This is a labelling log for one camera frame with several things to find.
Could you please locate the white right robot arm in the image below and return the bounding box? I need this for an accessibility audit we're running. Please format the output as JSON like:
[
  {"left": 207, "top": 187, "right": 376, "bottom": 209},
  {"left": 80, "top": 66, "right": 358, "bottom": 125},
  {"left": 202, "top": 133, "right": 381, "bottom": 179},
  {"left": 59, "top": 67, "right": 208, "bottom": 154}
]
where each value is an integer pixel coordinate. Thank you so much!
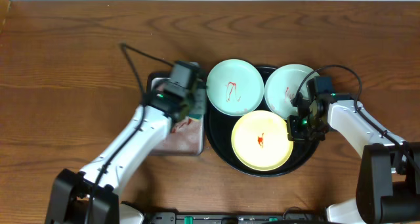
[{"left": 287, "top": 93, "right": 419, "bottom": 223}]

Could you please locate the rectangular black metal tray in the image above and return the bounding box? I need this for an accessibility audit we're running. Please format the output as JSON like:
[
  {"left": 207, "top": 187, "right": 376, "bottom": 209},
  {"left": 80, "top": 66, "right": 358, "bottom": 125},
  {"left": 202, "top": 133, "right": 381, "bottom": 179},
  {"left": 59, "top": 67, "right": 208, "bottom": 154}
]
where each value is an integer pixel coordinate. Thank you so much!
[{"left": 145, "top": 70, "right": 207, "bottom": 156}]

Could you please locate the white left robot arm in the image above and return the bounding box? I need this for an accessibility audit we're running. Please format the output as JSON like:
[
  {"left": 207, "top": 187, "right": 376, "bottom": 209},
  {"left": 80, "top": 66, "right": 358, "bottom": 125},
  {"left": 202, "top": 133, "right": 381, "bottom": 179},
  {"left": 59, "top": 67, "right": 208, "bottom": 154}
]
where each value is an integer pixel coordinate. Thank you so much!
[{"left": 45, "top": 76, "right": 205, "bottom": 223}]

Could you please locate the light blue plate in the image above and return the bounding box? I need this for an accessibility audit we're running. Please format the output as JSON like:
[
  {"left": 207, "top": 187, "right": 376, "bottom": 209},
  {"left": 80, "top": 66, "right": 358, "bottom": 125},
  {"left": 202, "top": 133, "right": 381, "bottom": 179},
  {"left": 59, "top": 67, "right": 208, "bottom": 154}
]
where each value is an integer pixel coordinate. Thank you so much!
[{"left": 206, "top": 59, "right": 264, "bottom": 116}]

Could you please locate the yellow plate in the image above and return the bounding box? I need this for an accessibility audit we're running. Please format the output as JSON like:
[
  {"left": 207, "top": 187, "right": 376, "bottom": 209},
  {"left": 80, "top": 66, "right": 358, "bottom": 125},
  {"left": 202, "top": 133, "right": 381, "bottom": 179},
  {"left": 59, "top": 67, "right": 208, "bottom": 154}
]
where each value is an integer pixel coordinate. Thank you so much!
[{"left": 231, "top": 110, "right": 293, "bottom": 171}]

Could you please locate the pale green plate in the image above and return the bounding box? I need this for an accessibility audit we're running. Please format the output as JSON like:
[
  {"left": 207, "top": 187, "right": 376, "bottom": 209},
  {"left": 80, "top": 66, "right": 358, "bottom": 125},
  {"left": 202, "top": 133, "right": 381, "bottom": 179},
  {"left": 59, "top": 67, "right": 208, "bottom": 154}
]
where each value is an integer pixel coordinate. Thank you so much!
[{"left": 264, "top": 64, "right": 313, "bottom": 120}]

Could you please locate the green yellow sponge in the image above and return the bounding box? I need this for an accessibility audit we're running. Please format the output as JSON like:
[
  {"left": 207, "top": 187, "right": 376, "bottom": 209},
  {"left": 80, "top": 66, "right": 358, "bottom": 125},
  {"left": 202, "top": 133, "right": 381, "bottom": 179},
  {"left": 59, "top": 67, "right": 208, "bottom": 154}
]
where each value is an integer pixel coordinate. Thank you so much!
[{"left": 188, "top": 113, "right": 203, "bottom": 121}]

